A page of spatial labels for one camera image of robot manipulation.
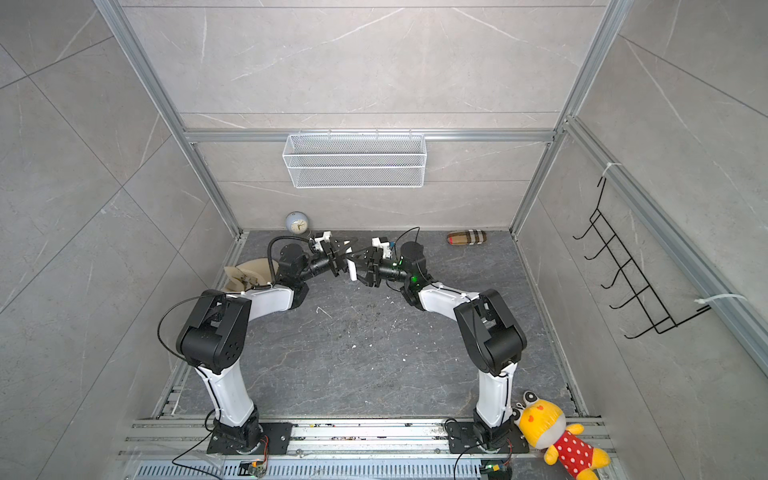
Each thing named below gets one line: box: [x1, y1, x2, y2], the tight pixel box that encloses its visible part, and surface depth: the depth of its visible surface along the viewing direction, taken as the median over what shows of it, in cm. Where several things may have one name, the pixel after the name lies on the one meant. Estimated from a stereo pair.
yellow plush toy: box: [512, 390, 611, 480], surface depth 70 cm
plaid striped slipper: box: [446, 229, 487, 245], surface depth 117 cm
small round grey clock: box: [285, 210, 309, 235], surface depth 117 cm
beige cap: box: [224, 257, 280, 292], surface depth 103 cm
